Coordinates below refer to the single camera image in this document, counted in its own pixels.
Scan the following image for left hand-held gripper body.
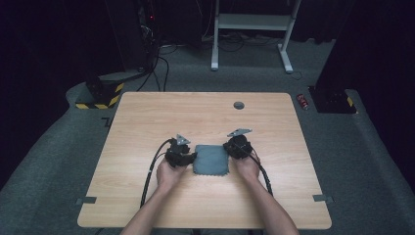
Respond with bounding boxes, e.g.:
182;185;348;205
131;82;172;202
163;133;192;168

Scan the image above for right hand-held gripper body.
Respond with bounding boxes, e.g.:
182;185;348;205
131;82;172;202
226;127;254;161

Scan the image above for grey cloth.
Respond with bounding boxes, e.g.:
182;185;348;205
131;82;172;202
192;144;230;177

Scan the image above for person's left hand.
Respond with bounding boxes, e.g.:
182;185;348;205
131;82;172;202
156;159;190;194

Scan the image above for person's right hand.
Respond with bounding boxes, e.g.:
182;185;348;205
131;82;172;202
229;154;262;184

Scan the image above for red can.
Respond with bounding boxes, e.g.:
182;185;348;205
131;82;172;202
296;93;309;111

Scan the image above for black yellow striped stand base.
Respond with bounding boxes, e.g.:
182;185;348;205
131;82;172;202
74;70;149;111

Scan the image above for grey tape piece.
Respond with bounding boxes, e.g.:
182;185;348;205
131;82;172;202
75;196;98;206
312;194;335;204

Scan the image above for dark equipment cabinet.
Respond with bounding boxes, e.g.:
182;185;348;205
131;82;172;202
105;0;161;72

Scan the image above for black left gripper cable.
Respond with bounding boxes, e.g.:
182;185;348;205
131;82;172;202
139;138;174;209

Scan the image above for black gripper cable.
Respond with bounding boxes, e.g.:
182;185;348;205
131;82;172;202
139;138;174;209
240;142;274;197

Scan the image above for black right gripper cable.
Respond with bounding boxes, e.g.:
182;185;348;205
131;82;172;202
240;142;274;197

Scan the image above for black floor cables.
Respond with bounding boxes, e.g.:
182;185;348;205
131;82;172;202
136;42;179;93

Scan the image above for white metal stand frame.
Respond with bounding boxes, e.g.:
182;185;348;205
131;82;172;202
210;0;302;74

